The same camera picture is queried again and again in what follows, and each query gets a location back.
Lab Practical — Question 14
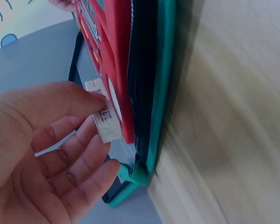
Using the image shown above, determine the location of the person's left hand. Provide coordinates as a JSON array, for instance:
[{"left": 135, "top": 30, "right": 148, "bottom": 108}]
[{"left": 0, "top": 81, "right": 121, "bottom": 224}]

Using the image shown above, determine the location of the person's right hand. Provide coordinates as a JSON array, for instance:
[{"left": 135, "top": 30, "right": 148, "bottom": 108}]
[{"left": 48, "top": 0, "right": 77, "bottom": 12}]

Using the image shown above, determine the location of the white block with printed label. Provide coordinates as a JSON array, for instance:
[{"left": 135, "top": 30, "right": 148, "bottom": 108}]
[{"left": 84, "top": 78, "right": 123, "bottom": 144}]

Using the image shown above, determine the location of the yellow pencil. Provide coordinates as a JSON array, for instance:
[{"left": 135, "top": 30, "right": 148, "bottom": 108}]
[{"left": 80, "top": 17, "right": 100, "bottom": 64}]

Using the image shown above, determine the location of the silver metal compass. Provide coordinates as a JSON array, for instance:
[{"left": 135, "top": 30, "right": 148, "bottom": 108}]
[{"left": 77, "top": 0, "right": 102, "bottom": 42}]

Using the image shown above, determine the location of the white flat piece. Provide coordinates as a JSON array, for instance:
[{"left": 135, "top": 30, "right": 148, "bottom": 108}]
[{"left": 107, "top": 77, "right": 123, "bottom": 123}]

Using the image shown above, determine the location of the red plastic stationery tray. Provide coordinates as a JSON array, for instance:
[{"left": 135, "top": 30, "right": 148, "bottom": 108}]
[{"left": 74, "top": 0, "right": 134, "bottom": 144}]

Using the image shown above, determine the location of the teal and black zip case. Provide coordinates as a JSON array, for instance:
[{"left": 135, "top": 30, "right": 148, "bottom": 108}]
[{"left": 68, "top": 0, "right": 177, "bottom": 209}]

